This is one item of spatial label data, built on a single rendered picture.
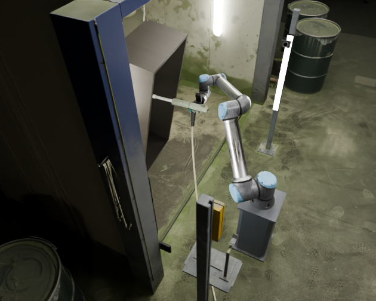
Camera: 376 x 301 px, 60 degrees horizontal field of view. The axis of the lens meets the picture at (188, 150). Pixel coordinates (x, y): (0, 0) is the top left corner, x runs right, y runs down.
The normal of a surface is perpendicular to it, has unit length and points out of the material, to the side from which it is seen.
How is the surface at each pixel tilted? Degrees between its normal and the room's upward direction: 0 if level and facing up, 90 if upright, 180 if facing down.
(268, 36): 90
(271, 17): 90
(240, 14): 90
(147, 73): 90
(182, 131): 0
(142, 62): 12
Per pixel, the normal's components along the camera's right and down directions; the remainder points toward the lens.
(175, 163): -0.02, -0.71
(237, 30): -0.46, 0.63
